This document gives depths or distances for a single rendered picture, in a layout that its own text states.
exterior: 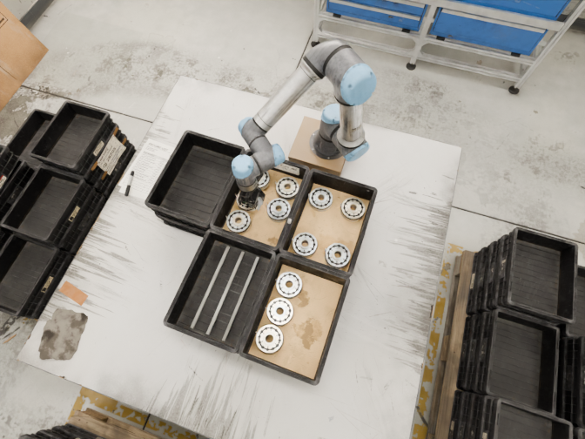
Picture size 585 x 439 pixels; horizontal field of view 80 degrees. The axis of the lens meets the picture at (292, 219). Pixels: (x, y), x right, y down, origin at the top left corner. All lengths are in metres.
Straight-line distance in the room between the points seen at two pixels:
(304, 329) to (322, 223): 0.45
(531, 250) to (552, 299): 0.25
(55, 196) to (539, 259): 2.71
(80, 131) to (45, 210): 0.51
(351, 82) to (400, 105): 1.90
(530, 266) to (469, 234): 0.60
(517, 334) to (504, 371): 0.20
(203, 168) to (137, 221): 0.41
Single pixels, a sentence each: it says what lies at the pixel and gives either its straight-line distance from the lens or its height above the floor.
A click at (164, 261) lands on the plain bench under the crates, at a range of 1.70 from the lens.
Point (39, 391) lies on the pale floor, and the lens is 2.71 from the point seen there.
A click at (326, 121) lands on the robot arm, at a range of 1.56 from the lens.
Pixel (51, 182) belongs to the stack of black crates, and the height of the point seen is 0.38.
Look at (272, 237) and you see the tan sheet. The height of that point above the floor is 0.83.
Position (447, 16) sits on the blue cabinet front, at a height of 0.49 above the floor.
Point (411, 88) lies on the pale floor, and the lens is 3.16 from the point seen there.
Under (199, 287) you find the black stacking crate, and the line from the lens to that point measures 1.49.
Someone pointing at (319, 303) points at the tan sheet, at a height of 0.83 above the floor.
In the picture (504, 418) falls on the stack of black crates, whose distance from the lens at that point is 1.98.
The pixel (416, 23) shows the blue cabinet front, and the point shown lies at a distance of 3.08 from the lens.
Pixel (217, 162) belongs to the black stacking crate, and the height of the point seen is 0.83.
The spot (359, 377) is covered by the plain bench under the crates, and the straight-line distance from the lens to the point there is 1.56.
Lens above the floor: 2.24
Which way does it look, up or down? 68 degrees down
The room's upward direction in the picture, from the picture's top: 2 degrees counter-clockwise
